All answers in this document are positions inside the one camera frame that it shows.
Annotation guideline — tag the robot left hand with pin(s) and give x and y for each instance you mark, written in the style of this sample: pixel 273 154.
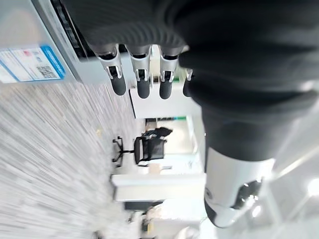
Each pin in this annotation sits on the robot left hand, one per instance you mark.
pixel 224 49

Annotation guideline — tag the dark jacket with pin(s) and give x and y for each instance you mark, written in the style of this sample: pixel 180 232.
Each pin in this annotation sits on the dark jacket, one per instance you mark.
pixel 159 133

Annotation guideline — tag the black office chair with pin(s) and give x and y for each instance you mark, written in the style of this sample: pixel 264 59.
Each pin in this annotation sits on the black office chair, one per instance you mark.
pixel 143 150

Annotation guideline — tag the white desk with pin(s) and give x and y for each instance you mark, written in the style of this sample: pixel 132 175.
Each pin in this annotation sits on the white desk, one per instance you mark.
pixel 159 184

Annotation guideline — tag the grey washing machine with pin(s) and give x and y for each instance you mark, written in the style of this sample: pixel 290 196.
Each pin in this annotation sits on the grey washing machine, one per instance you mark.
pixel 37 32

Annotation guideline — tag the blue white energy label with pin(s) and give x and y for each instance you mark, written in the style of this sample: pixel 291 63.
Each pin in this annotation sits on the blue white energy label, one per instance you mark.
pixel 31 64

